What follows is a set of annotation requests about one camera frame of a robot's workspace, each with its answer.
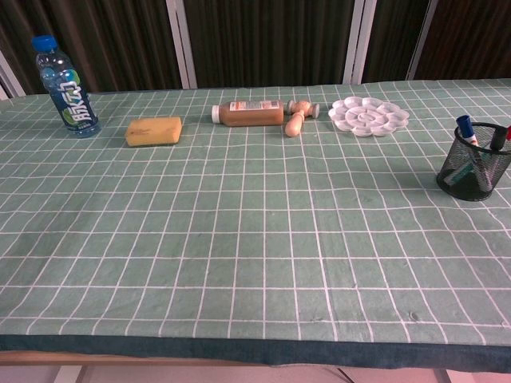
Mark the black mesh pen holder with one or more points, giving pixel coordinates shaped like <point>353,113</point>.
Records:
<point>471,179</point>

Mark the blue capped marker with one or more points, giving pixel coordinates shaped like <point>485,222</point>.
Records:
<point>466,128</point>

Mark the green grid tablecloth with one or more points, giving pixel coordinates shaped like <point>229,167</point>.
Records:
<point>255,223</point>

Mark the brown drink bottle white cap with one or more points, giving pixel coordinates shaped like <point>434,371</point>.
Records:
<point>255,113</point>

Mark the small wooden mallet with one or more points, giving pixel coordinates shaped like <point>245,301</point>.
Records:
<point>297,119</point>

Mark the yellow sponge block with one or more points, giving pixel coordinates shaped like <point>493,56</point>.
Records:
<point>153,130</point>

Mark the white flower paint palette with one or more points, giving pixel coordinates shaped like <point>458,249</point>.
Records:
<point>369,116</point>

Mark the blue sports drink bottle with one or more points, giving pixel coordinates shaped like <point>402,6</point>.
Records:
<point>72,99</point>

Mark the white screen frame post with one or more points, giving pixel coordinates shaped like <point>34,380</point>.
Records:
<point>181,44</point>
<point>421,44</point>
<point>357,40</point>
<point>10,77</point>

